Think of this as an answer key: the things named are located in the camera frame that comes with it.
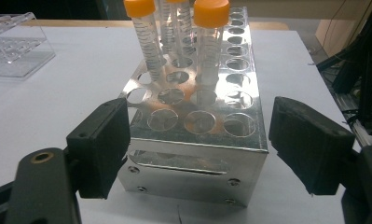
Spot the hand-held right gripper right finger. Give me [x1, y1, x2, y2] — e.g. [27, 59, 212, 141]
[268, 95, 356, 197]

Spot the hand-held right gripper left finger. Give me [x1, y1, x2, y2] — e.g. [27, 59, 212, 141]
[65, 97, 131, 200]

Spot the metal test tube rack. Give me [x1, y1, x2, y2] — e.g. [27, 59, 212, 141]
[117, 6, 269, 209]

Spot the orange-capped clear test tube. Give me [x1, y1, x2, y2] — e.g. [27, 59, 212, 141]
[158, 0, 177, 57]
[193, 0, 231, 87]
[123, 0, 168, 82]
[167, 0, 195, 68]

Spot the clear acrylic test tube rack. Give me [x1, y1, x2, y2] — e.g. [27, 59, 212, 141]
[0, 11, 57, 82]

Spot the light wooden cabinet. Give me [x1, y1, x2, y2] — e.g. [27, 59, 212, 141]
[229, 0, 372, 58]

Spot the aluminium floor rail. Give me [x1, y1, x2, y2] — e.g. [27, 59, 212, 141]
[332, 90, 372, 147]

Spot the black cable bundle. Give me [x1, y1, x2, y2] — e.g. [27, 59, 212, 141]
[317, 0, 372, 125]

